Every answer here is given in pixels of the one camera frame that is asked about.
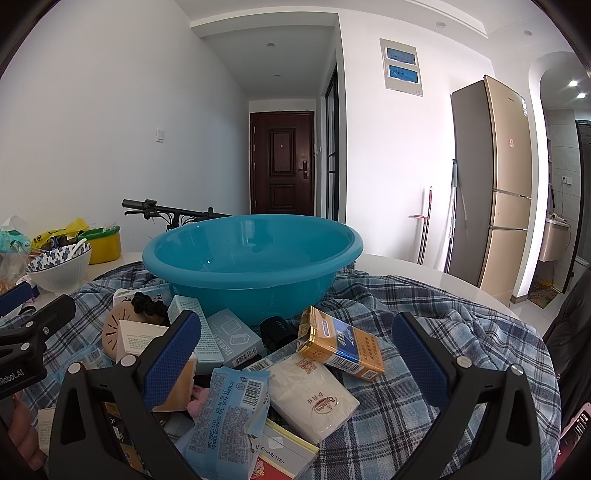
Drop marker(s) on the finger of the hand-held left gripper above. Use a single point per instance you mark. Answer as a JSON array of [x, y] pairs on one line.
[[41, 318]]

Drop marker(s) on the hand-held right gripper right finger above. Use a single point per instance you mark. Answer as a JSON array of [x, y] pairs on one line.
[[418, 362]]

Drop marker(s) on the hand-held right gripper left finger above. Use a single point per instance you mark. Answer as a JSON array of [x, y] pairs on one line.
[[168, 369]]

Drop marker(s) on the light blue wet wipe packet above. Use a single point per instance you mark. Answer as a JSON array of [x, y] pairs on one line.
[[226, 415]]

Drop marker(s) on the red and white cigarette pack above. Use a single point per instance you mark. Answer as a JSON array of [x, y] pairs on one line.
[[281, 454]]

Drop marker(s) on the white round desktop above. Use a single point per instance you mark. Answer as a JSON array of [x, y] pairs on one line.
[[438, 281]]

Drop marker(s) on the person's left hand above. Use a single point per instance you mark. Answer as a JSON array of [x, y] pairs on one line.
[[25, 438]]

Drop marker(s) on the white and blue packet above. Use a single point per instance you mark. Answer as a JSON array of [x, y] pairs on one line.
[[18, 297]]

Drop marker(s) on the pink bunny plush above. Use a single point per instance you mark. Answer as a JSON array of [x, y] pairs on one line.
[[198, 401]]

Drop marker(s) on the beige cardboard box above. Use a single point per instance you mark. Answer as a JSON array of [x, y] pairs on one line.
[[138, 337]]

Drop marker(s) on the blue patterned white bowl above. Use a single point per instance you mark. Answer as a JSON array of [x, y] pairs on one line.
[[60, 272]]

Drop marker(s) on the black scrunchie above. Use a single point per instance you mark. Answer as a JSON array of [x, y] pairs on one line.
[[147, 307]]

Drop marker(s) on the tall light blue box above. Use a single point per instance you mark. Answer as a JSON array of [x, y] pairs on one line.
[[184, 304]]

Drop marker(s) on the round beige slotted disc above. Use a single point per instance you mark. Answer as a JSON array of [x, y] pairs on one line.
[[111, 332]]

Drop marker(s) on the blue plaid cloth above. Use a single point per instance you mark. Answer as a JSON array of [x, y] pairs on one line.
[[485, 341]]

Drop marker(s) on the grey blue box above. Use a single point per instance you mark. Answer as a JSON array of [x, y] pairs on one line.
[[235, 337]]

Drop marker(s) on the gold and blue cigarette pack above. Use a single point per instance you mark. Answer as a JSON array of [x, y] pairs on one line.
[[341, 346]]

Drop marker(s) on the white tube with cat print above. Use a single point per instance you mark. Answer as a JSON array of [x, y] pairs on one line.
[[157, 291]]

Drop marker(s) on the white spoon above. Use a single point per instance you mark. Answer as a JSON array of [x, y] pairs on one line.
[[79, 244]]

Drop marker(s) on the teal packet in clear bag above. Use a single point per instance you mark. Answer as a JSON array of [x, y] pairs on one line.
[[14, 240]]

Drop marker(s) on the yellow container with green lid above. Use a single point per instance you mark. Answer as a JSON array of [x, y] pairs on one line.
[[104, 249]]

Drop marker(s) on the yellow plastic bag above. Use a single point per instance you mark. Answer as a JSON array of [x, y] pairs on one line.
[[74, 227]]

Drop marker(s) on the small black cylinder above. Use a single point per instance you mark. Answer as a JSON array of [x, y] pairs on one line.
[[277, 334]]

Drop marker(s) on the white tissue pack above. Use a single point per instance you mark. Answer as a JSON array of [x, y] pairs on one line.
[[309, 397]]

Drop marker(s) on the blue plastic basin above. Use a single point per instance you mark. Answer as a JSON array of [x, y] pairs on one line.
[[249, 277]]

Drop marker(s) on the broom with red clip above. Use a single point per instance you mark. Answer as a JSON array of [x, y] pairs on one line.
[[427, 221]]

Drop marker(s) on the patterned floor mat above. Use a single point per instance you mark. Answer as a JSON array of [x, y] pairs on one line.
[[542, 293]]

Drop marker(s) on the phone in pink case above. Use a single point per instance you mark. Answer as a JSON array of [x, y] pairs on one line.
[[579, 422]]

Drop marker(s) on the beige wash basin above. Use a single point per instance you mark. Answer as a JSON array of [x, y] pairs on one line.
[[551, 240]]

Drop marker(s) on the gold refrigerator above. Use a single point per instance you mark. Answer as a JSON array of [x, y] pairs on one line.
[[503, 184]]

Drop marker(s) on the dark brown entrance door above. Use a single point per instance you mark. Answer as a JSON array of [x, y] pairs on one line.
[[281, 161]]

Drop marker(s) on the black framed glass door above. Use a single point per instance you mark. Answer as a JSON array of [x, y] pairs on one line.
[[331, 138]]

